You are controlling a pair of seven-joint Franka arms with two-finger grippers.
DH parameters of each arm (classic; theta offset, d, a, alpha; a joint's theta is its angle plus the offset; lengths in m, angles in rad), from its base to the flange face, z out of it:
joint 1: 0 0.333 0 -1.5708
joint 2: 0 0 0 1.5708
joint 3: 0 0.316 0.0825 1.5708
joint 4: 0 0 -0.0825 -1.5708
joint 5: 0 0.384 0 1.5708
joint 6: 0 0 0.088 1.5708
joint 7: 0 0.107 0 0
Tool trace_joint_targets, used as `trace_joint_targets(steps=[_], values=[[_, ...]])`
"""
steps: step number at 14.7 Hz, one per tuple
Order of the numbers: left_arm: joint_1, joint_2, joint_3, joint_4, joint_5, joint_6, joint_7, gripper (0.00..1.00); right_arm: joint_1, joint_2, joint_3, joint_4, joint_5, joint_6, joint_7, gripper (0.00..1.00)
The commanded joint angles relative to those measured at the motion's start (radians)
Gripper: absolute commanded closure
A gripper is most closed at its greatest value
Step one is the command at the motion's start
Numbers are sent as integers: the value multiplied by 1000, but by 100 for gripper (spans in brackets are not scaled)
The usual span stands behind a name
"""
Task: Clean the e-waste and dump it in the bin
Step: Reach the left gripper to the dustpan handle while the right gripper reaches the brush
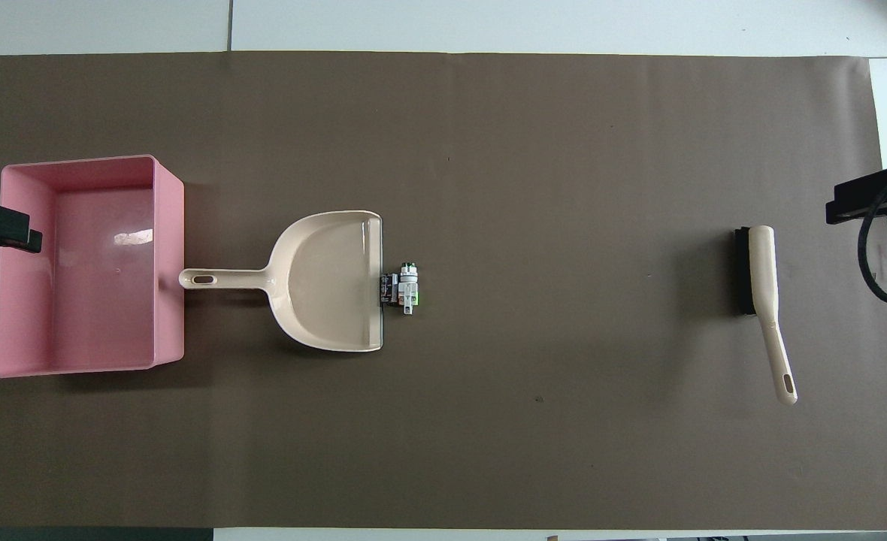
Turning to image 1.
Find pink plastic bin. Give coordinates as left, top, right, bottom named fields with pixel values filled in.
left=0, top=155, right=186, bottom=379

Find beige plastic dustpan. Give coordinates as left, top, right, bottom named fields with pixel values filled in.
left=179, top=210, right=383, bottom=352

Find beige hand brush black bristles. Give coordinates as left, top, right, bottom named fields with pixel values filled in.
left=734, top=225, right=798, bottom=407

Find small electronic switch component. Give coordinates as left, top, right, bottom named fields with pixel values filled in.
left=380, top=262, right=425, bottom=316

